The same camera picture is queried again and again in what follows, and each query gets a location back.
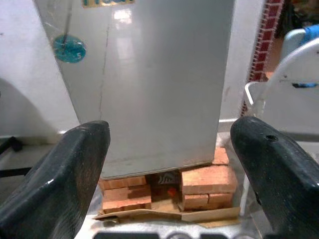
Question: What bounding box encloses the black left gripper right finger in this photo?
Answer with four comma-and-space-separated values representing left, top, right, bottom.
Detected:
230, 116, 319, 239

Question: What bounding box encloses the blue cloth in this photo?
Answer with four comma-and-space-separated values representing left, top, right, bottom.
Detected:
303, 23, 319, 46

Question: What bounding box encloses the large red brick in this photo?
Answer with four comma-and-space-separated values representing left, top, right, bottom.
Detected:
181, 165, 238, 195

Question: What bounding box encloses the fridge brand sticker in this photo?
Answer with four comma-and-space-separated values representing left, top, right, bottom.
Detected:
82, 0, 136, 8

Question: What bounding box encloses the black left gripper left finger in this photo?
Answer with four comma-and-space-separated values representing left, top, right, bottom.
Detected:
0, 120, 111, 239

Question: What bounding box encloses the teal round sticker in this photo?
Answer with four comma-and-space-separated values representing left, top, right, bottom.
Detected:
52, 34, 88, 64

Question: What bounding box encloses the silver fridge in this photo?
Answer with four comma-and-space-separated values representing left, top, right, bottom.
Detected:
33, 0, 236, 180

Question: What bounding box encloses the flat brown cardboard sheet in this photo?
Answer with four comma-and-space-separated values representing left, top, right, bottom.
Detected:
92, 199, 241, 229

